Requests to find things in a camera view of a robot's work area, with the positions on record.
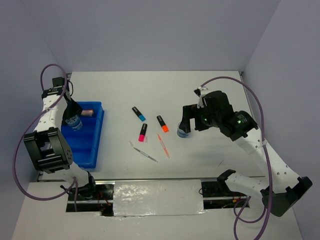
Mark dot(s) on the pink pen bundle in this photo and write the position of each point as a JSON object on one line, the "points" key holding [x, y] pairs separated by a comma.
{"points": [[87, 113]]}

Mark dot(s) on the blue plastic bin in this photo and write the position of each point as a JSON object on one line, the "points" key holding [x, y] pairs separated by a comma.
{"points": [[84, 142]]}

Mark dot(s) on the blue white round jar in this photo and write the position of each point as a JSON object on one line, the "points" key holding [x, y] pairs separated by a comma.
{"points": [[74, 123]]}

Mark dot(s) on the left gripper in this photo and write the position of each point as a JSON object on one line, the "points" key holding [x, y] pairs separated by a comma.
{"points": [[76, 110]]}

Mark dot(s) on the blue-capped black highlighter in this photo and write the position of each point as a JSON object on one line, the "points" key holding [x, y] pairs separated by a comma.
{"points": [[138, 114]]}

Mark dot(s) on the orange-capped black highlighter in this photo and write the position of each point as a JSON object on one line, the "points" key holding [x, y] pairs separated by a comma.
{"points": [[162, 124]]}

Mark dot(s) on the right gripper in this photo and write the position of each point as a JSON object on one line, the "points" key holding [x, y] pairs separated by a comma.
{"points": [[189, 111]]}

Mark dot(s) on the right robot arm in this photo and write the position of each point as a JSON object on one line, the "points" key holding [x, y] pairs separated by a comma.
{"points": [[213, 110]]}

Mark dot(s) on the pink-capped black highlighter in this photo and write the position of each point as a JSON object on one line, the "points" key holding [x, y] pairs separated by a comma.
{"points": [[142, 133]]}

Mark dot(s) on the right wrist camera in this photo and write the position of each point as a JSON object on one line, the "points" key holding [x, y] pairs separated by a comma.
{"points": [[202, 90]]}

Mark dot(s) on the orange clear pen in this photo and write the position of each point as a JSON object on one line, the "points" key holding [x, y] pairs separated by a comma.
{"points": [[163, 146]]}

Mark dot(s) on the grey clear pen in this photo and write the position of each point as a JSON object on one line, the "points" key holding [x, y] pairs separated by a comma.
{"points": [[145, 154]]}

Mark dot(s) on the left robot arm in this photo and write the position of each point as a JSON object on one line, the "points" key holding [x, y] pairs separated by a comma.
{"points": [[47, 147]]}

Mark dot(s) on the silver taped plate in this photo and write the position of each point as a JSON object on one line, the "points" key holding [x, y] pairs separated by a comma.
{"points": [[157, 198]]}

